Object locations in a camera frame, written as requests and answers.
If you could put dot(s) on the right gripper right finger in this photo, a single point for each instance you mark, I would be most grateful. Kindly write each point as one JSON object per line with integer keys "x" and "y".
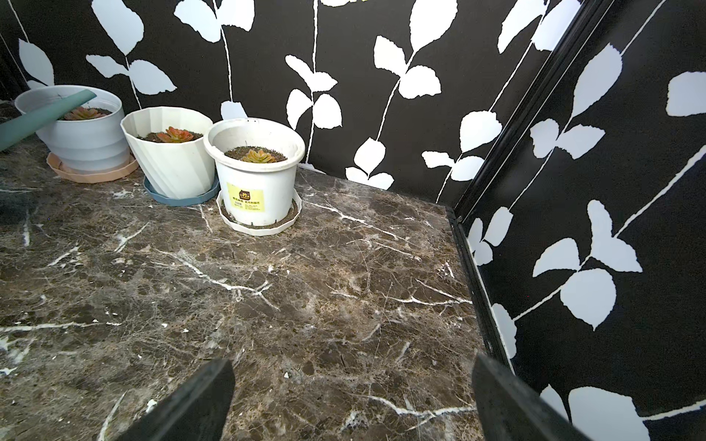
{"x": 510, "y": 410}

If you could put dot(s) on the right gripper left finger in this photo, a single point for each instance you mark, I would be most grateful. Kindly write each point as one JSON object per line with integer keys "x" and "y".
{"x": 196, "y": 410}

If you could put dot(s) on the mint green watering can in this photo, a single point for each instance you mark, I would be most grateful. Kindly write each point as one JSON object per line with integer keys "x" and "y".
{"x": 12, "y": 132}

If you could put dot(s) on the yellow-green succulent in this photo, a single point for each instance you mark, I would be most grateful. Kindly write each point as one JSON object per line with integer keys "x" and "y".
{"x": 259, "y": 157}

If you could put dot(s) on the red-orange succulent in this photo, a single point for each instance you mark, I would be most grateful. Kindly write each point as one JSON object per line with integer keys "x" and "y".
{"x": 174, "y": 135}

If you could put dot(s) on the pink-green succulent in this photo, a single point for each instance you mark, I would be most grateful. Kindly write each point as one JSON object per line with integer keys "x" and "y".
{"x": 85, "y": 114}

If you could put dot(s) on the white saucer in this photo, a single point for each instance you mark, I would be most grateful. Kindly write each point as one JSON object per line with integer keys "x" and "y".
{"x": 260, "y": 231}

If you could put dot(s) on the blue-grey saucer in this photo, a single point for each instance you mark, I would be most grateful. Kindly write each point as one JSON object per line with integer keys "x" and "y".
{"x": 182, "y": 202}

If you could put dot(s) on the peach saucer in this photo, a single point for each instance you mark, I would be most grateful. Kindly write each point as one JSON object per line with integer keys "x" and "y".
{"x": 65, "y": 172}

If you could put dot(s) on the large white labelled pot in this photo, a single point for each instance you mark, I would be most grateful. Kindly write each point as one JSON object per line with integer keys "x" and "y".
{"x": 255, "y": 194}

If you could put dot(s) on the cream faceted pot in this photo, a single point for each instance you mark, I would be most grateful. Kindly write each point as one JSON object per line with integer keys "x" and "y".
{"x": 175, "y": 170}

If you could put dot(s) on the white ribbed round pot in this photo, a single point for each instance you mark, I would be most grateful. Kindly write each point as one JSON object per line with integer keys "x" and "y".
{"x": 93, "y": 146}

